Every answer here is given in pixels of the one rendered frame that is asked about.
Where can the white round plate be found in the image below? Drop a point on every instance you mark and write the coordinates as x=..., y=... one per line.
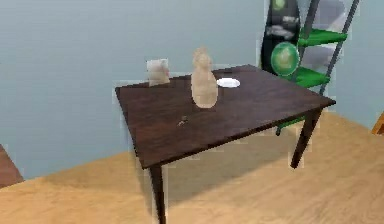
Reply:
x=228, y=82

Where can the beige translucent bottle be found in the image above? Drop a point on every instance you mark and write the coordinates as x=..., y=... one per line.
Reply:
x=203, y=83

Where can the pale square cup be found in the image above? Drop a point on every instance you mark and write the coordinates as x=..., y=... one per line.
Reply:
x=158, y=72

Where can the orange wooden furniture edge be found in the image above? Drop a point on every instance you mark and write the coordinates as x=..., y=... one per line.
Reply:
x=379, y=126

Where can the black and green board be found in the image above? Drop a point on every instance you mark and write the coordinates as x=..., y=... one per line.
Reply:
x=281, y=36

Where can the dark brown wooden table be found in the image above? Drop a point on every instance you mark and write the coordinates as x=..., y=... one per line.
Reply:
x=253, y=106

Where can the brown wooden furniture corner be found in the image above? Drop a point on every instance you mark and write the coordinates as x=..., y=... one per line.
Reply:
x=7, y=168

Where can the green ladder shelf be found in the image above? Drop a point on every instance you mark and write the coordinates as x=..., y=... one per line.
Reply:
x=316, y=36

